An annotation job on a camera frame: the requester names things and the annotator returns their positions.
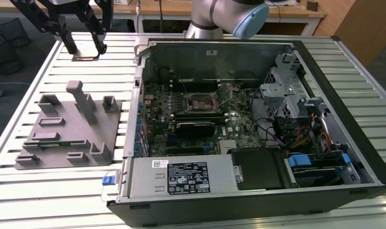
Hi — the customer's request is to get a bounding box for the yellow red wire bundle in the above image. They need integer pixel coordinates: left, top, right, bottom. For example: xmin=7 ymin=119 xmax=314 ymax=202
xmin=288 ymin=126 xmax=336 ymax=155

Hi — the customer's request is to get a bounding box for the hard disk in blue carrier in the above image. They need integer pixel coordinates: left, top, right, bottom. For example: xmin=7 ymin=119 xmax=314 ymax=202
xmin=286 ymin=152 xmax=353 ymax=188

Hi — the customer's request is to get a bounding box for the black expansion slot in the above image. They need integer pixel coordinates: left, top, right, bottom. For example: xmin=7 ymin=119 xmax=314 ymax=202
xmin=165 ymin=147 xmax=212 ymax=155

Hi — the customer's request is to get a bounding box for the silver chipset heatsink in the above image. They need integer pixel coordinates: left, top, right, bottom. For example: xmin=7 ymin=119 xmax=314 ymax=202
xmin=220 ymin=140 xmax=239 ymax=153

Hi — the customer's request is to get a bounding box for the small black graphics card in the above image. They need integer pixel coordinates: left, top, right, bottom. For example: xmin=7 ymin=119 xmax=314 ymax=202
xmin=175 ymin=122 xmax=217 ymax=139

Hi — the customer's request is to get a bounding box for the metal drive cage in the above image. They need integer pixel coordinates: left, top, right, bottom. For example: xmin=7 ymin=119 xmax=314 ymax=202
xmin=259 ymin=53 xmax=312 ymax=120

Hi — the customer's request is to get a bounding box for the silver power supply unit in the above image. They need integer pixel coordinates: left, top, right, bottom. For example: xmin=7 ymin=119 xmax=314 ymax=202
xmin=116 ymin=154 xmax=243 ymax=199

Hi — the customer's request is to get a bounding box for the flat black wire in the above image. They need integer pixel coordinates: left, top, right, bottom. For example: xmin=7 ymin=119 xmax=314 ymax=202
xmin=306 ymin=114 xmax=328 ymax=158

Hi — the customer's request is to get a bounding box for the green motherboard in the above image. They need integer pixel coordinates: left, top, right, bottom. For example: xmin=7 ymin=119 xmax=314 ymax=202
xmin=139 ymin=80 xmax=270 ymax=158

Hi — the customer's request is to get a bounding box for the thin black wire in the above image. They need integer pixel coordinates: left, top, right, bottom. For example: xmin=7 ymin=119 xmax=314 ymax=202
xmin=251 ymin=90 xmax=288 ymax=150

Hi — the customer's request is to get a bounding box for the black mesh waste bin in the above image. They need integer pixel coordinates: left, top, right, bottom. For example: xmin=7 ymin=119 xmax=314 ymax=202
xmin=0 ymin=33 xmax=26 ymax=76
xmin=0 ymin=18 xmax=31 ymax=47

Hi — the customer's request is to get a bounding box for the black RAM slot bank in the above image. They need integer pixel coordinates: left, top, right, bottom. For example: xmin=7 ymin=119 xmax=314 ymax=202
xmin=169 ymin=80 xmax=221 ymax=93
xmin=172 ymin=111 xmax=229 ymax=124

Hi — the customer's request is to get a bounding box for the black open PC case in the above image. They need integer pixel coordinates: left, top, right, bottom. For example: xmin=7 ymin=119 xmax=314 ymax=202
xmin=101 ymin=33 xmax=386 ymax=227

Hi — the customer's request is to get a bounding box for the grey plastic cage bracket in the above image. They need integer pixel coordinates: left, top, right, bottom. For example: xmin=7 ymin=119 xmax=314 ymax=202
xmin=300 ymin=97 xmax=326 ymax=113

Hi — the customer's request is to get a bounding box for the wooden cabinet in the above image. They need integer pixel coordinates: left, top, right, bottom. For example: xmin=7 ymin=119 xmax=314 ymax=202
xmin=314 ymin=0 xmax=386 ymax=67

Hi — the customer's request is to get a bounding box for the metal socket cover frame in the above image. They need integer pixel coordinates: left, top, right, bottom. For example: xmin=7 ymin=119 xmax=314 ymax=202
xmin=212 ymin=82 xmax=239 ymax=102

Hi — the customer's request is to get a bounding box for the grey plastic parts rack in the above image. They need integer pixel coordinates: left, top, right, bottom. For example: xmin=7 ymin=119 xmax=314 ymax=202
xmin=15 ymin=80 xmax=124 ymax=170

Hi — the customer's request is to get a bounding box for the thin metal locking lever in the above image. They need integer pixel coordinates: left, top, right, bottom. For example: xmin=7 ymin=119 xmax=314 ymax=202
xmin=177 ymin=74 xmax=191 ymax=96
xmin=217 ymin=94 xmax=237 ymax=107

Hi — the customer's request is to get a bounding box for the CPU socket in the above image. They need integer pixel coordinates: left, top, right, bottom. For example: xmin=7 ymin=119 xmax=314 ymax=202
xmin=187 ymin=92 xmax=221 ymax=114

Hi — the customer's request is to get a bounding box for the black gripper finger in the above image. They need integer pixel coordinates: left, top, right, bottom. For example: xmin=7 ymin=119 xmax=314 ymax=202
xmin=11 ymin=0 xmax=79 ymax=55
xmin=75 ymin=0 xmax=115 ymax=57

